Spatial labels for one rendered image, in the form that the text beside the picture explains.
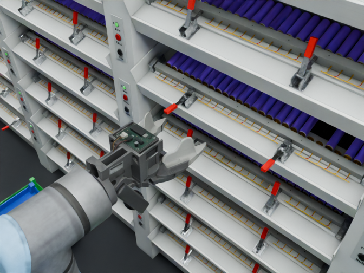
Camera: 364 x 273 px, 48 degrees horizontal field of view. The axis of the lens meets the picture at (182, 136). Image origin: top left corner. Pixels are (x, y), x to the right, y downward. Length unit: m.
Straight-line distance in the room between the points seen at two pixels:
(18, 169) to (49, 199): 1.61
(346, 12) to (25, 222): 0.53
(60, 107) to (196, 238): 0.71
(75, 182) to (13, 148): 1.72
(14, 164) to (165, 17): 1.46
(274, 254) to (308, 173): 0.37
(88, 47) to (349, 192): 0.80
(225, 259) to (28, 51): 1.02
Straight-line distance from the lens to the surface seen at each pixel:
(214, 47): 0.85
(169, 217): 1.45
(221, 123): 0.95
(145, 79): 1.08
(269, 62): 0.81
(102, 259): 1.78
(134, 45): 1.02
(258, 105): 0.94
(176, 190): 1.28
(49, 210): 0.58
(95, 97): 1.35
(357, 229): 0.89
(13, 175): 2.17
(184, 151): 0.69
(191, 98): 0.98
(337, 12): 0.67
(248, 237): 1.20
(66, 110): 1.61
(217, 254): 1.38
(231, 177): 1.07
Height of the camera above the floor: 1.52
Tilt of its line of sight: 44 degrees down
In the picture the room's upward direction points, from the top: straight up
